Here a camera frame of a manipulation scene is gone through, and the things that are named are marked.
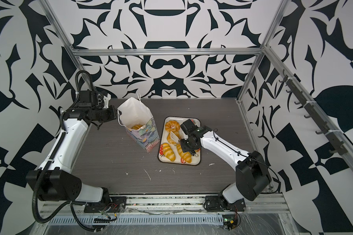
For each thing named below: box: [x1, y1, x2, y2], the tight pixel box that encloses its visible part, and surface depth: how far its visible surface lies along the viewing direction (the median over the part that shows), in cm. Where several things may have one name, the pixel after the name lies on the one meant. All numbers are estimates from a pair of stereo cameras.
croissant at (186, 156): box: [176, 142, 192, 164], surface depth 89 cm
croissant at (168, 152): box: [162, 142, 176, 163], surface depth 91 cm
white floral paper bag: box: [117, 94, 160, 153], surface depth 86 cm
